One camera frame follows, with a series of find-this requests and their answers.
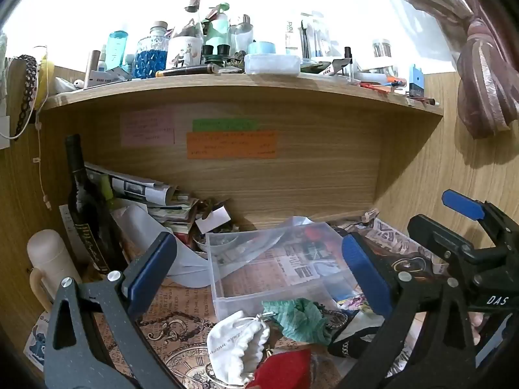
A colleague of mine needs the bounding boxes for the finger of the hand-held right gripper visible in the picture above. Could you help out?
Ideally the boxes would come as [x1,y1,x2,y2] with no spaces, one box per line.
[441,189,519,249]
[407,214,484,267]

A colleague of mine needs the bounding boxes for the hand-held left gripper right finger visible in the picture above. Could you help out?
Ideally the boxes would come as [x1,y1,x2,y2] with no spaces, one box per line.
[342,232,478,389]

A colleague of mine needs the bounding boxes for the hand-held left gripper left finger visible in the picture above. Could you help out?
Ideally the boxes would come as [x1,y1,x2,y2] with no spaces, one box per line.
[44,232,181,389]

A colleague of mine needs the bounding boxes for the green knitted cloth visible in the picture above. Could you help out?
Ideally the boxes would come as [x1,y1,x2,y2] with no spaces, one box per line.
[262,297,334,344]

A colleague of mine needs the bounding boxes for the clear plastic storage box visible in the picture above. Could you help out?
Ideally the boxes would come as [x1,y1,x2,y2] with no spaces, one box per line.
[205,216,368,322]

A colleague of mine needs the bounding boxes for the white drawstring pouch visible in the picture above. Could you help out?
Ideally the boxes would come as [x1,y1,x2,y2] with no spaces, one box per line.
[206,310,271,386]

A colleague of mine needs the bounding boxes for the red cloth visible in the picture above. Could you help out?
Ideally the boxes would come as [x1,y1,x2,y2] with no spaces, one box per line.
[246,348,313,389]

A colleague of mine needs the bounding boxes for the yellow soft item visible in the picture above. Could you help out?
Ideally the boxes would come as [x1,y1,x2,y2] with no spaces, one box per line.
[38,58,56,99]

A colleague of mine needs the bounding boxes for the person's right hand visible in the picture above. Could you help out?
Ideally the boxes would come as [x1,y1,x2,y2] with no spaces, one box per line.
[468,311,493,347]

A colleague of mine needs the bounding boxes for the white paper sheet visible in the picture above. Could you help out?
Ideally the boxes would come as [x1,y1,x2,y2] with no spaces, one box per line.
[113,204,212,281]

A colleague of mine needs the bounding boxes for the black patterned cloth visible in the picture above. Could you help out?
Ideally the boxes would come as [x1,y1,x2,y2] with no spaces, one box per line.
[327,310,386,359]

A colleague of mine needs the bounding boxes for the vintage print table cover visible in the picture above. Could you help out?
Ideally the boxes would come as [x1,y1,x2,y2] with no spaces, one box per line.
[91,210,451,389]

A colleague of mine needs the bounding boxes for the pile of papers and booklets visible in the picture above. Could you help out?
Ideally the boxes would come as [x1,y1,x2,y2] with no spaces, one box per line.
[84,161,200,236]

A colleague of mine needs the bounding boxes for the small white card box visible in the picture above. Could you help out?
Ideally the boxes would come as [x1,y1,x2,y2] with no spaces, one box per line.
[195,206,230,234]

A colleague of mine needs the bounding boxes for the yellow highlighter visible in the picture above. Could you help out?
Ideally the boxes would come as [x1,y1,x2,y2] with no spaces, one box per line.
[99,173,115,202]

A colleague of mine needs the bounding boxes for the dark wine bottle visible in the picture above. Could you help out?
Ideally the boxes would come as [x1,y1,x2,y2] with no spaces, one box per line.
[65,134,122,277]

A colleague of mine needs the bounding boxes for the cream thermos jug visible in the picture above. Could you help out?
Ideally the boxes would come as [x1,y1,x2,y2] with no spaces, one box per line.
[27,229,82,306]

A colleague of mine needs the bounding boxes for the pink striped curtain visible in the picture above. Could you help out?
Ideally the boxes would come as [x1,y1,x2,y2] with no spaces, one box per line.
[375,0,519,140]

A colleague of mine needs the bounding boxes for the blue pencil sharpener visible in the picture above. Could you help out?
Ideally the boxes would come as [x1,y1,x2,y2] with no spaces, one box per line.
[408,64,425,98]

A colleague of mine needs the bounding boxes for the pink sticky note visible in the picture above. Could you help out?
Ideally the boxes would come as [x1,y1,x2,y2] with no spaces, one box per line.
[120,109,176,147]

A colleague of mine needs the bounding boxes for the blue cartoon card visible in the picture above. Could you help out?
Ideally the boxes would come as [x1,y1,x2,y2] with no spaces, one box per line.
[23,311,52,373]

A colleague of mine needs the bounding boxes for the orange sticky note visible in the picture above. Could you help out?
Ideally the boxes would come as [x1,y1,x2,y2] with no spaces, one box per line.
[186,131,279,159]

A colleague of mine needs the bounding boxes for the orange pens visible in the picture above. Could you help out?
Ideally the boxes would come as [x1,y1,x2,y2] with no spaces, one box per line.
[356,76,407,90]

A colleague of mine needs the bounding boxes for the green sticky note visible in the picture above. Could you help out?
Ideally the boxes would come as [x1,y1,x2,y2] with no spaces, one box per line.
[192,119,259,132]

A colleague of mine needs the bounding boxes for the white carton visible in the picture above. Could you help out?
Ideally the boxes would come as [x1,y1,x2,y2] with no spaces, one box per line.
[87,66,131,88]

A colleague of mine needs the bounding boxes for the brown pen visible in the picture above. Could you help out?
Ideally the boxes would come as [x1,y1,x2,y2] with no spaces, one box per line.
[156,64,214,78]

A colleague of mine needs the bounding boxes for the wooden shelf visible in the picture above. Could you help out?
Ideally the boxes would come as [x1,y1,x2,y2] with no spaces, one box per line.
[36,66,445,233]

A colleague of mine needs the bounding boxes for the glass bottle with blue filling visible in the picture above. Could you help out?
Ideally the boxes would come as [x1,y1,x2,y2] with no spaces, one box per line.
[133,21,170,80]

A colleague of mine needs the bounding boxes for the cardboard tube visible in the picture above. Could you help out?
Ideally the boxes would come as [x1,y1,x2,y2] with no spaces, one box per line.
[83,50,101,88]

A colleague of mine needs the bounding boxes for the black lace band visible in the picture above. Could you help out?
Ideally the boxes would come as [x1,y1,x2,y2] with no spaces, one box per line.
[13,54,38,139]

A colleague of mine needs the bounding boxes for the clear bottle with fox label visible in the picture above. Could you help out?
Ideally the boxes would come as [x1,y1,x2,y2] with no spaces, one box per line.
[166,0,205,70]

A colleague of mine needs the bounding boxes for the teal plastic bottle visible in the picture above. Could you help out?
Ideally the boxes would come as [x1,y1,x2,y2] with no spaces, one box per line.
[106,31,129,70]

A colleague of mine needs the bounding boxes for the clear plastic packaging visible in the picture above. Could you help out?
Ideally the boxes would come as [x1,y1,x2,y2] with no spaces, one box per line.
[285,11,338,61]

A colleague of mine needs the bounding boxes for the frosted plastic container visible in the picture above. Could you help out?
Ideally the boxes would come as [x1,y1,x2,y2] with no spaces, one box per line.
[244,53,302,76]

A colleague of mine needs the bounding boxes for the mint green bottle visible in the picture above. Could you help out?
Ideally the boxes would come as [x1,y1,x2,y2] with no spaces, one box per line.
[202,5,230,57]

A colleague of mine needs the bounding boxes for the light blue round tin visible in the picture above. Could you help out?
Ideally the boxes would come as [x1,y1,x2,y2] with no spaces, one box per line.
[247,41,277,55]

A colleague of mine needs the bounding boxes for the clear glass bottle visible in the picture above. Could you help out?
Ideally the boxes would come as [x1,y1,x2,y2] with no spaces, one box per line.
[229,14,255,54]

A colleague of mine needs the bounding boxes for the white cord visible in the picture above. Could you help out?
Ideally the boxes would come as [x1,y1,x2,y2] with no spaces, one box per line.
[33,46,53,211]

